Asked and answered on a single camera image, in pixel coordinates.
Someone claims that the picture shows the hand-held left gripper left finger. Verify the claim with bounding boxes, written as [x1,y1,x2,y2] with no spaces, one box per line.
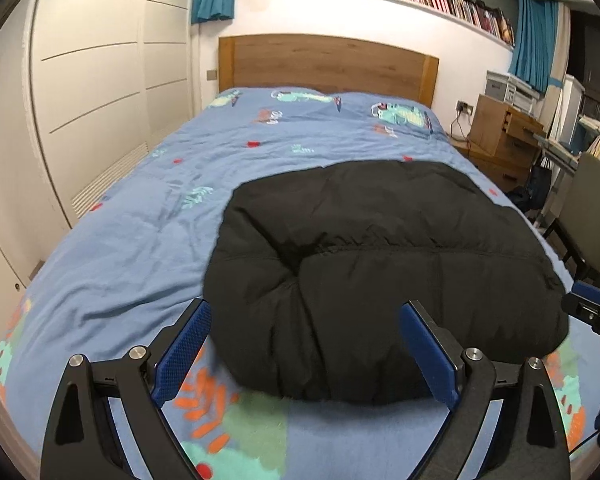
[40,299,213,480]

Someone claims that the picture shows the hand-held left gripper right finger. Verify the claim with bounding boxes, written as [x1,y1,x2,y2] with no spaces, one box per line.
[400,300,571,480]

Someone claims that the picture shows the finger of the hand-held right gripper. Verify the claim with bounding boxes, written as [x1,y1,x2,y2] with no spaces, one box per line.
[561,281,600,353]

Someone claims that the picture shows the black puffer jacket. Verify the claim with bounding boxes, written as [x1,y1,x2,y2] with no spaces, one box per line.
[203,160,571,406]

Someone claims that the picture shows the beige chair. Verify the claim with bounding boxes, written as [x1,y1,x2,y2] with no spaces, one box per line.
[542,152,600,283]

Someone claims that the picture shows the bed with blue duvet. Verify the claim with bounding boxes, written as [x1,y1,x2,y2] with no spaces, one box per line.
[0,87,588,480]

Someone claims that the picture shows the dark bag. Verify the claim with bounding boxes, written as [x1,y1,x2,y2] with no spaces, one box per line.
[525,157,553,211]

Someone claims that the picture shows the wooden drawer cabinet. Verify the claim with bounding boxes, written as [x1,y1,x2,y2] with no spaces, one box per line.
[467,94,548,193]

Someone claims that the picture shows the grey printer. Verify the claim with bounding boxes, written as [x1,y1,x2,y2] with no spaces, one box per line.
[484,71,540,108]

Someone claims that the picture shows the long teal curtain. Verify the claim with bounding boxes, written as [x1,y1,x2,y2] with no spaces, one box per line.
[508,0,563,93]

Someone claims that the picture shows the white wardrobe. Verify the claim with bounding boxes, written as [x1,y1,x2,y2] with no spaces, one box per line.
[0,0,203,411]

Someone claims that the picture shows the wooden headboard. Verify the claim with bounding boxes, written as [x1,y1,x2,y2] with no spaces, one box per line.
[218,34,440,108]

